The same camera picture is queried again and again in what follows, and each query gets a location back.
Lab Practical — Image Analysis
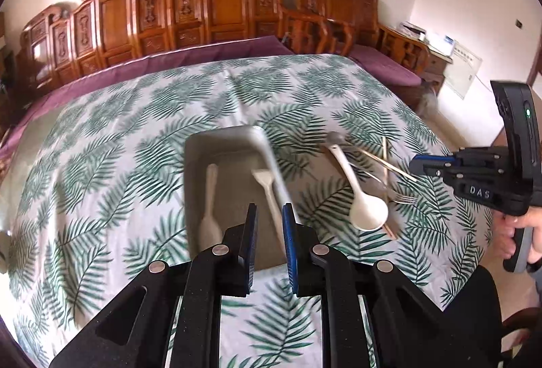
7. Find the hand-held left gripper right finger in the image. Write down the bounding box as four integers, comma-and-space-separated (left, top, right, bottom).
282, 203, 500, 368

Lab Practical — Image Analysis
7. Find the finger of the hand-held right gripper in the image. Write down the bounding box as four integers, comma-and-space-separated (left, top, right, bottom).
409, 155, 457, 168
423, 165, 458, 179

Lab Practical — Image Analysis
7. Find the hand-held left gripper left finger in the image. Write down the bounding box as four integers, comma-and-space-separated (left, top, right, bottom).
50, 203, 259, 368

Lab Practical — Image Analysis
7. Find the light wooden chopstick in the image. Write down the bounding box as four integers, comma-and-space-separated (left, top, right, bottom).
349, 145, 418, 182
382, 136, 390, 200

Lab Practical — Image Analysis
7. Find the white ladle spoon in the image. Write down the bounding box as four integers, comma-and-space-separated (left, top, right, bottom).
325, 143, 389, 231

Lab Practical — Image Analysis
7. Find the metal tray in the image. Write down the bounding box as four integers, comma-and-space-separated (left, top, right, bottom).
185, 126, 297, 271

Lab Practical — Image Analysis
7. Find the person's right hand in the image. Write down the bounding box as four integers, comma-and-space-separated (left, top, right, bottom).
493, 205, 542, 265

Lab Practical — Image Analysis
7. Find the cream plastic fork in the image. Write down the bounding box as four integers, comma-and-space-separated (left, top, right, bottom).
251, 169, 287, 259

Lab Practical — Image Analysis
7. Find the cream plastic spoon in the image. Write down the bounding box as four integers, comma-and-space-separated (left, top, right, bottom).
198, 163, 223, 250

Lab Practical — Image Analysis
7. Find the metal fork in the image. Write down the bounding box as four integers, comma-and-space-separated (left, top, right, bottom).
356, 162, 419, 206

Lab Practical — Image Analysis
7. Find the wooden side table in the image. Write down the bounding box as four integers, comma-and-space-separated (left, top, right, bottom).
423, 50, 452, 95

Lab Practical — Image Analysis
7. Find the purple seat cushion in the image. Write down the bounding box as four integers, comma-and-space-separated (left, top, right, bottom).
347, 44, 424, 87

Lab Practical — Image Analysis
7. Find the white and blue box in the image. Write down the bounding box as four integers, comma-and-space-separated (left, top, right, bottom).
423, 31, 460, 55

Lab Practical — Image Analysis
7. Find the leaf print tablecloth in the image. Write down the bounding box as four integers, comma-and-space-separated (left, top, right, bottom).
8, 54, 496, 368

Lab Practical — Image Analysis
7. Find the person's black clothing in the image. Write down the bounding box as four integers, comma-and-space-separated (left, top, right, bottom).
442, 266, 542, 368

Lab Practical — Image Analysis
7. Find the reddish wooden chair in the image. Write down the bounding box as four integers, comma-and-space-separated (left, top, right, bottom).
502, 306, 542, 337

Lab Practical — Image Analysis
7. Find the purple cloth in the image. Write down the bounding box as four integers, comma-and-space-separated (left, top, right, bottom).
0, 35, 295, 169

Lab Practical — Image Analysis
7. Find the carved wooden bench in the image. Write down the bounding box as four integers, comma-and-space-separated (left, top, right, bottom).
19, 0, 293, 91

